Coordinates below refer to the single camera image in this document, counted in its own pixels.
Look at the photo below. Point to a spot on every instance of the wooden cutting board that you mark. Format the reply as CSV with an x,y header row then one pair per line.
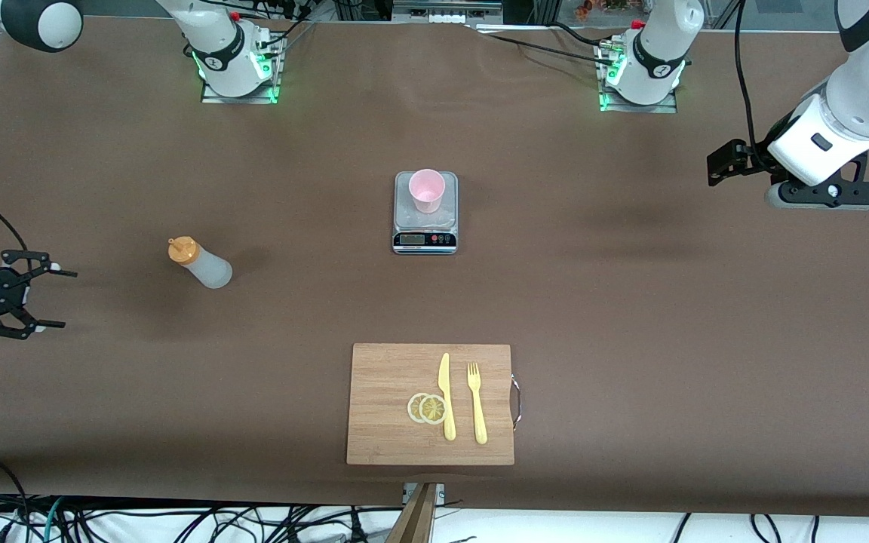
x,y
382,392

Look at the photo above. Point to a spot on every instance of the yellow plastic fork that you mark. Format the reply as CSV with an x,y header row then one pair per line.
x,y
478,415

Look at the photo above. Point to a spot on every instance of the small metal mounting bracket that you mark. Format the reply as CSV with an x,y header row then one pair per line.
x,y
440,494

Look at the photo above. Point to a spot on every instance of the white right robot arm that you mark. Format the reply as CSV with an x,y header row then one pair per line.
x,y
219,45

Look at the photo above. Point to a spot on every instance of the silver digital kitchen scale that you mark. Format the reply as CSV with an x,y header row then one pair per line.
x,y
423,240

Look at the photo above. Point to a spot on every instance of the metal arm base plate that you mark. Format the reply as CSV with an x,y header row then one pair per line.
x,y
212,96
668,107

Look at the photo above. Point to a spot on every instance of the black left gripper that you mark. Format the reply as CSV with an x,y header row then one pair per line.
x,y
745,159

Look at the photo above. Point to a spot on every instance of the lemon slice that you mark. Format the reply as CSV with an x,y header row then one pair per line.
x,y
433,409
412,408

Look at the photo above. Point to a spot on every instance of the yellow plastic knife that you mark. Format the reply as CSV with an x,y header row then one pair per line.
x,y
446,385

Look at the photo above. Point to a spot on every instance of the translucent sauce bottle orange cap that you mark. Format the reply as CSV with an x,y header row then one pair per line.
x,y
212,271

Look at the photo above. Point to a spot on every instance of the white power strip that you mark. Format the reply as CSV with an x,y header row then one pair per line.
x,y
446,17

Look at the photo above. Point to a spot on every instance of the wooden post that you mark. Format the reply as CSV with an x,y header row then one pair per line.
x,y
416,520

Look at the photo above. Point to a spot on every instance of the brown table cover sheet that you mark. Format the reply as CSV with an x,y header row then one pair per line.
x,y
178,377

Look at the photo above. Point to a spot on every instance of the pink plastic cup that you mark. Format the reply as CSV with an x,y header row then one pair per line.
x,y
427,192

